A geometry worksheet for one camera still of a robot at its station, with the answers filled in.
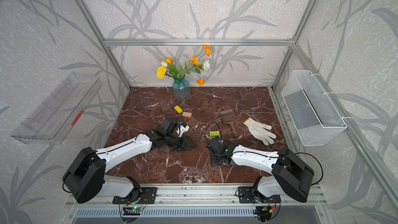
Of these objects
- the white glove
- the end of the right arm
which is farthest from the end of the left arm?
the white glove

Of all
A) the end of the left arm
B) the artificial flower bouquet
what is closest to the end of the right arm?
the end of the left arm

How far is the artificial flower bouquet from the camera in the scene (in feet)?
3.04

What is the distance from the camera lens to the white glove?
934 millimetres
